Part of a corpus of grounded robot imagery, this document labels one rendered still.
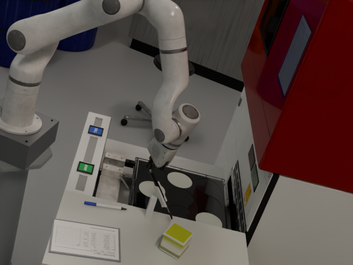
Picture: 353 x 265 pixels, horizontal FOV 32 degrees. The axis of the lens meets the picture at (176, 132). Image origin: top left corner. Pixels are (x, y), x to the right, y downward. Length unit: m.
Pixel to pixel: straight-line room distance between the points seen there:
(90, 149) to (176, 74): 0.49
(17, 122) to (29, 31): 0.38
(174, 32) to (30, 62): 0.58
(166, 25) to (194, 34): 3.43
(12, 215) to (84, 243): 0.79
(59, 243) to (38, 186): 1.80
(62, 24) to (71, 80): 2.72
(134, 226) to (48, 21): 0.75
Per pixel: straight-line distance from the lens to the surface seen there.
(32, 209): 3.44
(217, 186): 2.39
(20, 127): 2.34
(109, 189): 2.22
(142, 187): 2.24
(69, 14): 2.08
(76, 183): 2.07
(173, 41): 1.94
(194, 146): 4.39
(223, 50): 5.33
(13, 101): 2.29
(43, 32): 2.12
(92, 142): 2.30
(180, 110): 2.00
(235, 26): 5.25
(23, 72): 2.23
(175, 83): 1.97
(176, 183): 2.32
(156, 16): 1.94
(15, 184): 2.47
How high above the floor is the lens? 2.19
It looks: 29 degrees down
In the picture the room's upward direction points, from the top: 18 degrees clockwise
